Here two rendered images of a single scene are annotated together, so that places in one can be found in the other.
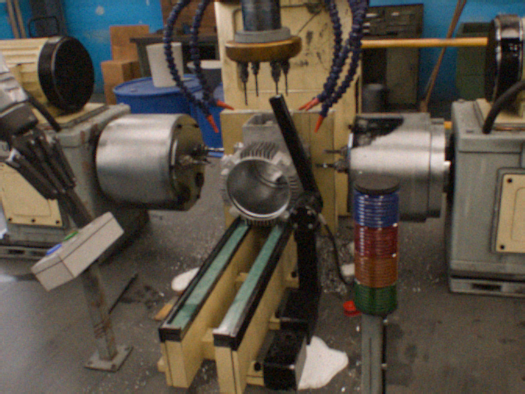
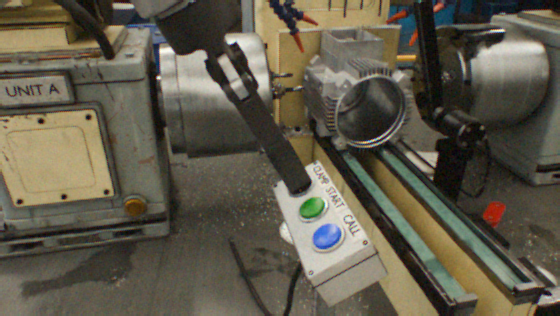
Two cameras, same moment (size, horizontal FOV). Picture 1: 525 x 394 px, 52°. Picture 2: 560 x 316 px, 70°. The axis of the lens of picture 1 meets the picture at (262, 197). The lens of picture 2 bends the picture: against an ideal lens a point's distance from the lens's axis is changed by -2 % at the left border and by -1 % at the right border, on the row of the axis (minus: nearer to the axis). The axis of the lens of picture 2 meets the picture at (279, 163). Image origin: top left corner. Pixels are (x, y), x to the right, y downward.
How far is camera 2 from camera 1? 0.81 m
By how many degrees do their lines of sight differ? 27
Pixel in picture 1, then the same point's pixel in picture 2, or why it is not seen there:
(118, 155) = (200, 87)
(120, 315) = (266, 295)
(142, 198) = (230, 141)
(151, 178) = not seen: hidden behind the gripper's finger
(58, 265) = (367, 261)
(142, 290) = (257, 255)
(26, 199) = (53, 167)
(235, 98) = (271, 18)
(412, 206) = (518, 112)
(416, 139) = (526, 45)
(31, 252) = (56, 240)
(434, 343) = not seen: outside the picture
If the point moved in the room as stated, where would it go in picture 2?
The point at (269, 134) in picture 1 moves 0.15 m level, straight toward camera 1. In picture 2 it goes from (369, 50) to (422, 68)
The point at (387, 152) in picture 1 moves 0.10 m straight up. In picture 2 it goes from (506, 59) to (520, 8)
